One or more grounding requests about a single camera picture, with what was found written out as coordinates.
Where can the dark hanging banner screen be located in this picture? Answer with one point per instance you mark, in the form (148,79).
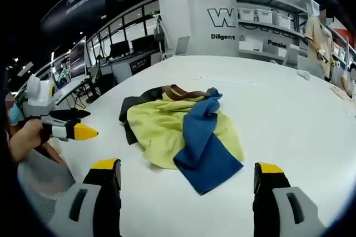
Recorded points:
(80,0)

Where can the white chair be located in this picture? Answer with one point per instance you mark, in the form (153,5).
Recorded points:
(291,55)
(182,45)

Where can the grey shelf unit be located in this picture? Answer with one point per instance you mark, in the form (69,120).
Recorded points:
(267,32)

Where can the large standing display screen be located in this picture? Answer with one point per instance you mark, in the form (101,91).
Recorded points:
(78,59)

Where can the yellow blue black garment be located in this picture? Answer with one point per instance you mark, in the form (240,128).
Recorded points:
(178,128)

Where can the white storage box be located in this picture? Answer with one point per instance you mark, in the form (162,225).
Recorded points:
(283,20)
(264,16)
(247,15)

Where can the person's grey clothing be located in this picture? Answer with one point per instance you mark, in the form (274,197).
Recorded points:
(44,187)

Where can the white office desk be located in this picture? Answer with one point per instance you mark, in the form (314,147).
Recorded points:
(72,86)

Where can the black computer monitor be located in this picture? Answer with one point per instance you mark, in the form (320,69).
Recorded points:
(119,48)
(142,43)

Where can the beige cloth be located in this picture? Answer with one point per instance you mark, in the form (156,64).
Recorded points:
(340,92)

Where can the small white cloth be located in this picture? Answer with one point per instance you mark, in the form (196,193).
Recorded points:
(303,74)

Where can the person's left hand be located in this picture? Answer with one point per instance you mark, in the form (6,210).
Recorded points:
(36,135)

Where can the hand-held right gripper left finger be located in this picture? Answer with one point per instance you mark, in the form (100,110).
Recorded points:
(91,192)

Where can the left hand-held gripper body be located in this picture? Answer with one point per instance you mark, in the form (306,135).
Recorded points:
(37,99)

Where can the white flat box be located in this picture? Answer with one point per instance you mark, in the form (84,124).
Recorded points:
(251,45)

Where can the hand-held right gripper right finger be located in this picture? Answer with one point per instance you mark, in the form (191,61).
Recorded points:
(281,195)

